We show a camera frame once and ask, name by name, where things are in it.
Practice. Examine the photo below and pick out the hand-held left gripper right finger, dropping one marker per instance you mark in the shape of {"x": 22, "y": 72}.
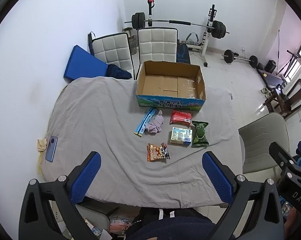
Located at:
{"x": 216, "y": 177}

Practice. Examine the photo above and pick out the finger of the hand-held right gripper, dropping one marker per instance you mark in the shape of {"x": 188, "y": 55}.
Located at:
{"x": 281, "y": 156}

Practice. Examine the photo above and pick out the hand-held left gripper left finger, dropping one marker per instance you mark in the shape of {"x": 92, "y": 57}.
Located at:
{"x": 86, "y": 177}

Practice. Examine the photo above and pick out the green wet wipes packet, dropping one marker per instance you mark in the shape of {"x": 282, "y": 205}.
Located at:
{"x": 200, "y": 134}

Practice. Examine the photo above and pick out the yellow tissue pack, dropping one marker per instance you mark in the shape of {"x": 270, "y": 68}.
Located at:
{"x": 181, "y": 136}

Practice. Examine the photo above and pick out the orange cartoon snack packet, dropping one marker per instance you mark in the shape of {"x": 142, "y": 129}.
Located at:
{"x": 158, "y": 152}

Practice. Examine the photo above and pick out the red snack packet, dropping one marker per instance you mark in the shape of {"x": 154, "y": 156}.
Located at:
{"x": 180, "y": 118}

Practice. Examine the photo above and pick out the long blue snack packet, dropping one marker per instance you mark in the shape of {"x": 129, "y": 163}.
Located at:
{"x": 144, "y": 123}

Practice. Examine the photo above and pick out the lilac sock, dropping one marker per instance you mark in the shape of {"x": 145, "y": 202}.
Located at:
{"x": 155, "y": 123}

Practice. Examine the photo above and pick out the cardboard box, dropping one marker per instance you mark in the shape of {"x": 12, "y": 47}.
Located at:
{"x": 165, "y": 85}

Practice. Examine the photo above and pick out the beige plastic chair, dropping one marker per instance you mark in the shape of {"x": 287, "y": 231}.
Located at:
{"x": 263, "y": 142}

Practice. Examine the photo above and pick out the blue smartphone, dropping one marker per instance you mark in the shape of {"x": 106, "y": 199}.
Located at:
{"x": 51, "y": 149}

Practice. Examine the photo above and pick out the dark wooden chair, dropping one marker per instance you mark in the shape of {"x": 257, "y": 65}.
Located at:
{"x": 290, "y": 101}

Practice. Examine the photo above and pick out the crumpled beige paper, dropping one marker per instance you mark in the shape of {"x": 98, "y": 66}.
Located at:
{"x": 41, "y": 145}

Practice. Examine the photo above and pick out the grey table cloth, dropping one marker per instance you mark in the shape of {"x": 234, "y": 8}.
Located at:
{"x": 98, "y": 120}

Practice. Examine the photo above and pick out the pair of slippers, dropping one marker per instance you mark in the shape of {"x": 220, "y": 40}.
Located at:
{"x": 266, "y": 91}

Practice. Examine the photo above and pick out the person's dark clothing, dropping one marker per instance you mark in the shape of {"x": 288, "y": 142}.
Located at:
{"x": 170, "y": 226}

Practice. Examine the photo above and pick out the black speaker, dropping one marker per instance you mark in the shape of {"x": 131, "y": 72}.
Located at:
{"x": 271, "y": 65}

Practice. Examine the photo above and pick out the black tripod stand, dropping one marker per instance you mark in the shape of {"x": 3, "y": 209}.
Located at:
{"x": 291, "y": 60}

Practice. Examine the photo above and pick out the dark blue cloth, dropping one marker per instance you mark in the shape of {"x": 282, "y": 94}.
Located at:
{"x": 118, "y": 72}

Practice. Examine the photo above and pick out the short barbell with black plates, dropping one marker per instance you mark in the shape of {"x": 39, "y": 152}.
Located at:
{"x": 229, "y": 55}

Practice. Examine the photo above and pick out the blue foam mat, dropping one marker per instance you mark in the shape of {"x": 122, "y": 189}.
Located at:
{"x": 84, "y": 63}

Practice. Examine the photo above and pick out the black weight bench pad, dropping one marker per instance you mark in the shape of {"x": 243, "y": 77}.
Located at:
{"x": 183, "y": 53}

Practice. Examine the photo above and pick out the white padded chair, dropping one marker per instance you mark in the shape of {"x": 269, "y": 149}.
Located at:
{"x": 113, "y": 51}
{"x": 156, "y": 45}

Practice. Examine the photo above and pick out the white bench press rack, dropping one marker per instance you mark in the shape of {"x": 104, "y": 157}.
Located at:
{"x": 208, "y": 37}

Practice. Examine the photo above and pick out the glass jar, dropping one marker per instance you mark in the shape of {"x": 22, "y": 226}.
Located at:
{"x": 133, "y": 43}

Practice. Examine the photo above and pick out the racked barbell with black plates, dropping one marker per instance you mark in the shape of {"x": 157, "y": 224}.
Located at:
{"x": 138, "y": 20}

